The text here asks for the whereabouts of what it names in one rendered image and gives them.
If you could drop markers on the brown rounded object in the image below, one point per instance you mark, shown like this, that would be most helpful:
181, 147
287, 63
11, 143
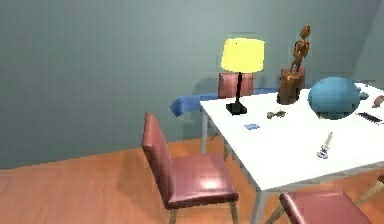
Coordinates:
378, 101

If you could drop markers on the small olive keys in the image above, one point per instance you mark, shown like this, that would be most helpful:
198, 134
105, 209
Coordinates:
276, 114

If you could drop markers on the white dining table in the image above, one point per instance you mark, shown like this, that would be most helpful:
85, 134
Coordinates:
283, 150

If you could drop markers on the brown wooden figure statue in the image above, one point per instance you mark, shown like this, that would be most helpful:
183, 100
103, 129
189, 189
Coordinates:
293, 80

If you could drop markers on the blue bench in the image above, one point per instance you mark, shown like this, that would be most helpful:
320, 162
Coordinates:
190, 102

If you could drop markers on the small blue card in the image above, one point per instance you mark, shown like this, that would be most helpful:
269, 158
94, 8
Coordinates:
252, 126

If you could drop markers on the yellow shade table lamp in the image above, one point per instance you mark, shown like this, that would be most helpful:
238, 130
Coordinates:
242, 56

